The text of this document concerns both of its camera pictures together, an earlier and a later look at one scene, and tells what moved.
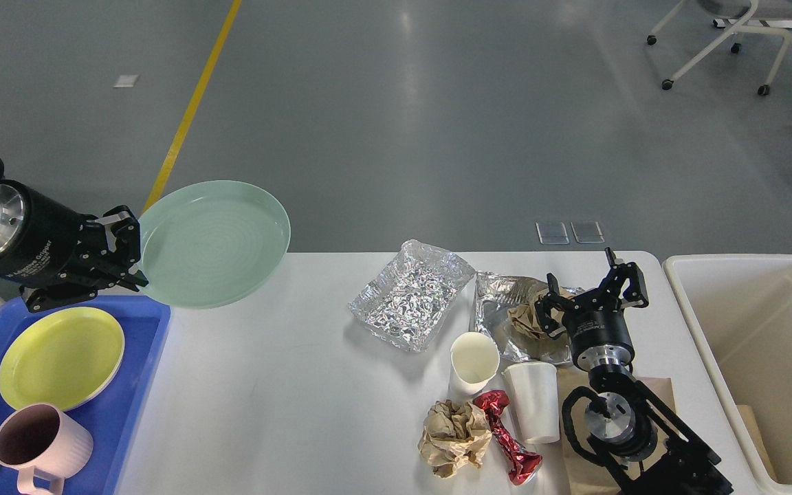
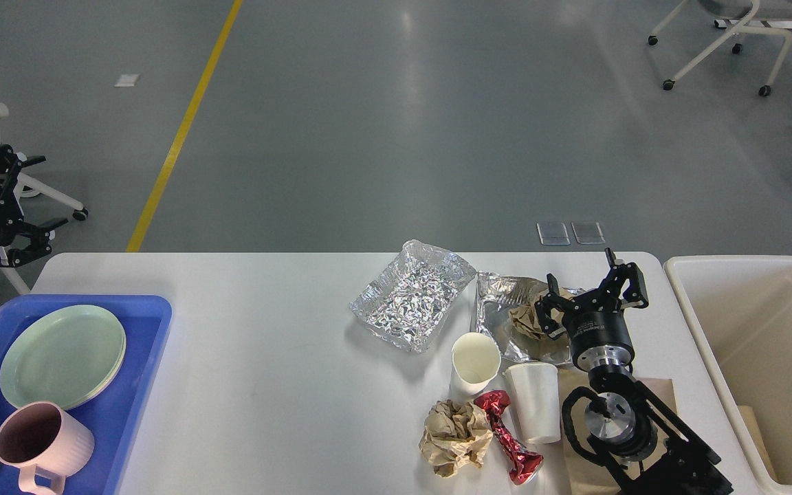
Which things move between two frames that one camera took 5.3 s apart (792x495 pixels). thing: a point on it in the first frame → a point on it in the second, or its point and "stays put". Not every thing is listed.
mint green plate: x=209 y=244 → x=67 y=355
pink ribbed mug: x=42 y=437 stays put
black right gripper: x=595 y=322 stays put
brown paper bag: x=586 y=478 stays put
